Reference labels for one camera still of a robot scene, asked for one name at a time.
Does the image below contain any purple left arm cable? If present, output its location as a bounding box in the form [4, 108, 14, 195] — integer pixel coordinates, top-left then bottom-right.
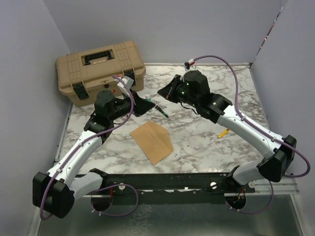
[39, 75, 140, 221]

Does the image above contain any yellow black utility knife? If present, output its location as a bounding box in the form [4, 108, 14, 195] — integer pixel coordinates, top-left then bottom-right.
[218, 129, 229, 138]

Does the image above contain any green black glue pen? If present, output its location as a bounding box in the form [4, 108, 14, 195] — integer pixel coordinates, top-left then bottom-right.
[155, 105, 169, 118]

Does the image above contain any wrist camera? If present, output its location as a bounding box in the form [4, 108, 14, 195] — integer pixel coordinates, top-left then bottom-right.
[114, 76, 135, 94]
[184, 59, 196, 71]

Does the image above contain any tan plastic toolbox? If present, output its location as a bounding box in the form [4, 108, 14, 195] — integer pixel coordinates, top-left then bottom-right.
[56, 41, 146, 107]

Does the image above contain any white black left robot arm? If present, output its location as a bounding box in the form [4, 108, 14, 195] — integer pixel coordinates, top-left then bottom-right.
[32, 90, 155, 220]

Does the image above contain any brown paper envelope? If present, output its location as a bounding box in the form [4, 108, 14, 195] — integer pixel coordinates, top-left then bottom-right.
[130, 121, 174, 165]

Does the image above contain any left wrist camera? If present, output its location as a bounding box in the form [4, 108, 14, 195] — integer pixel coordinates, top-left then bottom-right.
[114, 76, 135, 94]

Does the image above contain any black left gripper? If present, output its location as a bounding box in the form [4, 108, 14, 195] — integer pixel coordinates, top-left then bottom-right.
[109, 88, 155, 121]

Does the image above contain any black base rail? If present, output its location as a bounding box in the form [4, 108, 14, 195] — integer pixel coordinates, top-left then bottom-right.
[91, 168, 255, 205]

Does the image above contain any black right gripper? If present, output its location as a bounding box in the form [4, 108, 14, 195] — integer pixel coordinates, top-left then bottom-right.
[157, 75, 198, 109]

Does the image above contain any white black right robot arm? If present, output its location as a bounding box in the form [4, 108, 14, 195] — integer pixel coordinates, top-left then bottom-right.
[158, 70, 296, 192]

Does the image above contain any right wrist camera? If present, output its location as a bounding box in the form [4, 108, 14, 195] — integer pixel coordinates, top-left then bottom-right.
[184, 59, 196, 71]

